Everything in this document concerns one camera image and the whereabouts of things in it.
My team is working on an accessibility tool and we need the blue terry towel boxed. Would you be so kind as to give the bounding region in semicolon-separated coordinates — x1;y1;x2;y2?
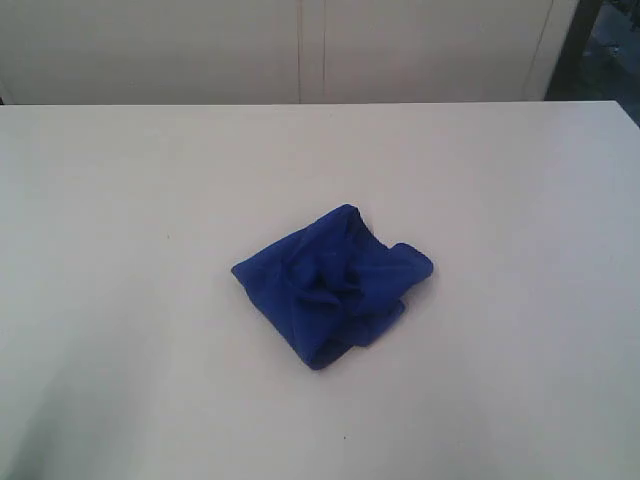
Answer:
231;204;434;370

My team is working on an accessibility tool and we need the dark metal post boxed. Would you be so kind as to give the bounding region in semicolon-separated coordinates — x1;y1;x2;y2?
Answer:
544;0;603;101

